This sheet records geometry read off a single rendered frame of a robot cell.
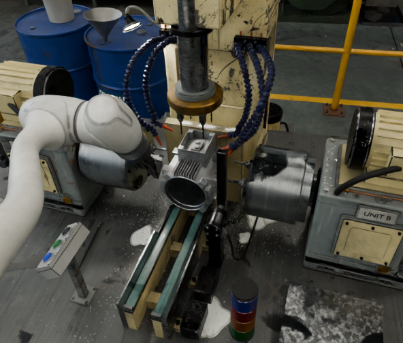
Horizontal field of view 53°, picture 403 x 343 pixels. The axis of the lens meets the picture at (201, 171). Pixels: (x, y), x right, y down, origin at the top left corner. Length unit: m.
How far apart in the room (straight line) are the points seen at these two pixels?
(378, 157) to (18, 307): 1.22
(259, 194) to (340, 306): 0.40
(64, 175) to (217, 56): 0.70
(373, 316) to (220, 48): 0.95
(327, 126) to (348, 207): 2.32
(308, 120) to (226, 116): 2.08
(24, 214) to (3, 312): 0.88
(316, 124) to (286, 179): 2.29
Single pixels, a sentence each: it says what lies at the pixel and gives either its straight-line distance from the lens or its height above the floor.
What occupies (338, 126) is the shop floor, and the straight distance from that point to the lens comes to 3.57.
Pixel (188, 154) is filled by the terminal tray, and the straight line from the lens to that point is 1.39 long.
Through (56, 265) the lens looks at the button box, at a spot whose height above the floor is 1.07.
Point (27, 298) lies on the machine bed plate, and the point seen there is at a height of 0.80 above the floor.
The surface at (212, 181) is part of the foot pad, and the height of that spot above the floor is 1.07.
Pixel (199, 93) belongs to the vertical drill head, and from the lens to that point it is 1.27.
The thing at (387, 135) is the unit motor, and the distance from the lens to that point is 1.21.
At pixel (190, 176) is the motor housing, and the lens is 1.36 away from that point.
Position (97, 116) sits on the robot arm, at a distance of 0.89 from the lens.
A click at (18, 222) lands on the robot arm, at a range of 0.68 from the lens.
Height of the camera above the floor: 2.01
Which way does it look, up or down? 42 degrees down
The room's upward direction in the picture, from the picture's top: 3 degrees counter-clockwise
